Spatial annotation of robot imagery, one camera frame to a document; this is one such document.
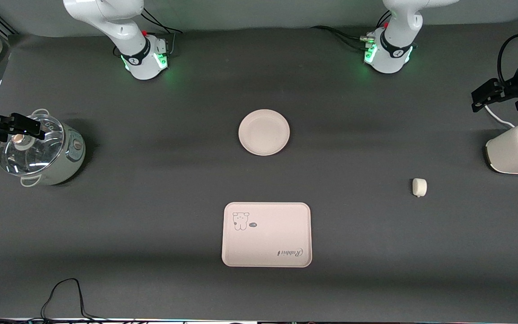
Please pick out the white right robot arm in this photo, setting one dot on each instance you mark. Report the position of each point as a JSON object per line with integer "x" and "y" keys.
{"x": 119, "y": 22}

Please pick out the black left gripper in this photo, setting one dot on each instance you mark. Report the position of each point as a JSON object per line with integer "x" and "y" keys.
{"x": 511, "y": 90}

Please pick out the white toaster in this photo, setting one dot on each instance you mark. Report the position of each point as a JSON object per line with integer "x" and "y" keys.
{"x": 511, "y": 153}

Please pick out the cream rectangular rabbit print tray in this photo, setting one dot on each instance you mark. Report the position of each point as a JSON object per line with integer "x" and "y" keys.
{"x": 266, "y": 243}

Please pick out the white steamed bun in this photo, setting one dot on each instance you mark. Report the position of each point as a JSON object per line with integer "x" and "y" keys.
{"x": 419, "y": 187}

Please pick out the glass cooker lid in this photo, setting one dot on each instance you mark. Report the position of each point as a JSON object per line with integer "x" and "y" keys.
{"x": 32, "y": 159}

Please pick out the pale green electric cooker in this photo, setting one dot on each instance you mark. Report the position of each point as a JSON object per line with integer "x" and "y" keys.
{"x": 72, "y": 155}

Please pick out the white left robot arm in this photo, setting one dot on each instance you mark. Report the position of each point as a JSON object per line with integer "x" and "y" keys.
{"x": 398, "y": 45}

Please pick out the aluminium frame rail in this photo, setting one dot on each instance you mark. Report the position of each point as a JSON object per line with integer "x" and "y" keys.
{"x": 0, "y": 22}

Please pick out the round cream plate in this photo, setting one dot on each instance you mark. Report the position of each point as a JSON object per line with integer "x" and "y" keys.
{"x": 264, "y": 132}

